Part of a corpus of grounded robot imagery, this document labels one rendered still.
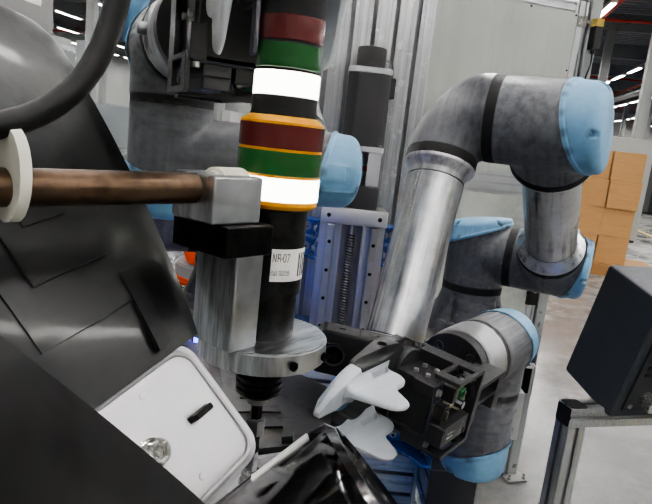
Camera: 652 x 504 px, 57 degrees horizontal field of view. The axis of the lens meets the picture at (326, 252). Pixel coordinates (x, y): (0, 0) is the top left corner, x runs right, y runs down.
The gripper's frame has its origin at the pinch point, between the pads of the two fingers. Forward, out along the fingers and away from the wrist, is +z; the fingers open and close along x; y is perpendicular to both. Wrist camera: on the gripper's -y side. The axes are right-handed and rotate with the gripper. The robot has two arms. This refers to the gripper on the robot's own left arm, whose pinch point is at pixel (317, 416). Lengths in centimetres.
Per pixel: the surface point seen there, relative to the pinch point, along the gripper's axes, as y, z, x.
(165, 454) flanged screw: 5.8, 19.9, -8.0
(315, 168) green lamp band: 4.0, 11.0, -20.0
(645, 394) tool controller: 16, -56, 8
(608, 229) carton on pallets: -141, -809, 75
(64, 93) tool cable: 1.6, 23.2, -21.9
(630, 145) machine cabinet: -229, -1217, -39
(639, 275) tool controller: 10, -58, -8
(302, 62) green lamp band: 2.8, 12.1, -24.9
